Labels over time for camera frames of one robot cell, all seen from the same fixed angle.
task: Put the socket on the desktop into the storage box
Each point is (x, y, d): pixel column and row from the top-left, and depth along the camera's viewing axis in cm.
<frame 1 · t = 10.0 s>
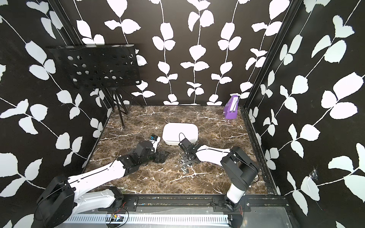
left hand: (164, 150, 83), fingers open
right hand: (187, 155, 92), fingers open
purple box with white card: (230, 108, 109), point 10 cm above the table
white plastic storage box: (173, 130, 100), point 6 cm above the table
large knurled chrome socket: (184, 169, 88), on the table

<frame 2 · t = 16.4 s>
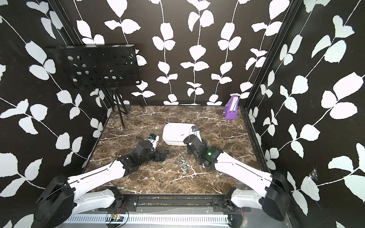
left hand: (164, 148, 83), fingers open
right hand: (190, 139, 79), fingers closed
the named things where they were.

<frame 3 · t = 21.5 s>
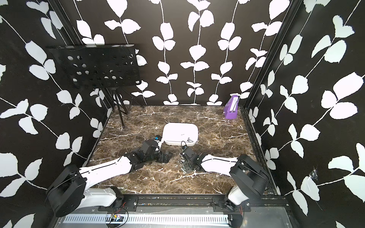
left hand: (168, 152, 85), fingers open
right hand: (187, 161, 89), fingers open
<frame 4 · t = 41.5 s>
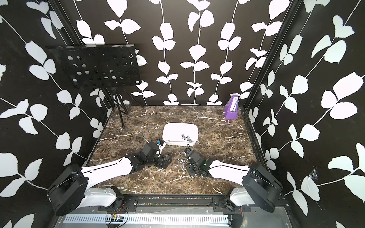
left hand: (167, 157, 85), fingers open
right hand: (188, 163, 87), fingers open
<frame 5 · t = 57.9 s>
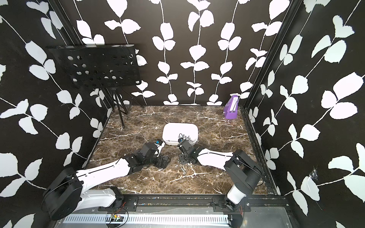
left hand: (166, 156, 84), fingers open
right hand: (181, 154, 90), fingers open
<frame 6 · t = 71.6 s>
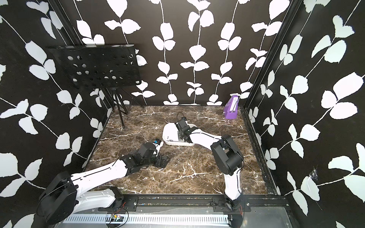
left hand: (165, 155, 83), fingers open
right hand: (182, 131, 97), fingers open
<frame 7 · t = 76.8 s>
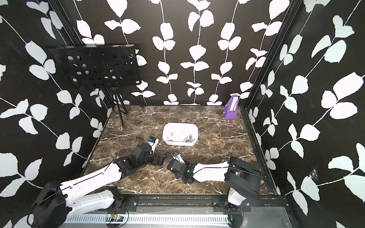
left hand: (161, 151, 82), fingers open
right hand: (176, 165, 86), fingers open
